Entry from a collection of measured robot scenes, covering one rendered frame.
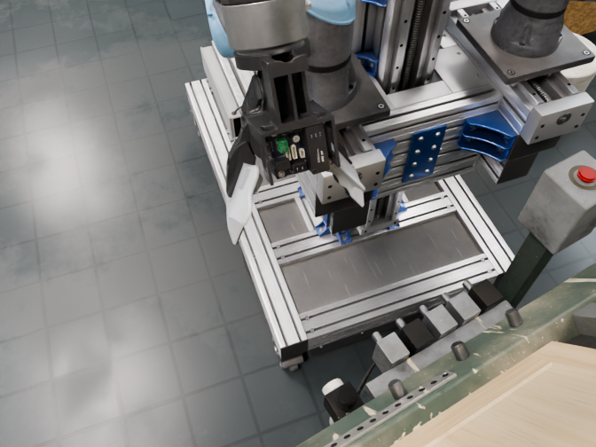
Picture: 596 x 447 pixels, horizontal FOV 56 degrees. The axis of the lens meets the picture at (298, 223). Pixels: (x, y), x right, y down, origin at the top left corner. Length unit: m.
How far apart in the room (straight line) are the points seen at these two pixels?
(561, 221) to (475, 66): 0.42
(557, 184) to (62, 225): 1.82
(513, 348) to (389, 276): 0.88
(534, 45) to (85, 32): 2.45
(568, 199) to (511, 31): 0.38
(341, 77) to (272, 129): 0.63
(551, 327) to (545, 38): 0.61
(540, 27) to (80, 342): 1.70
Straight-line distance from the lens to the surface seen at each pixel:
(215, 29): 1.04
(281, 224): 1.98
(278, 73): 0.50
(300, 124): 0.51
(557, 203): 1.31
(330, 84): 1.12
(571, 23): 3.13
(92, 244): 2.32
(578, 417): 0.89
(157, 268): 2.19
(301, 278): 1.86
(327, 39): 1.06
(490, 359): 1.05
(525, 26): 1.34
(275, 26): 0.50
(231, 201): 0.59
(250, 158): 0.58
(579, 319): 1.14
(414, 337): 1.19
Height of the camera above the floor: 1.83
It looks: 55 degrees down
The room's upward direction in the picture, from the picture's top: straight up
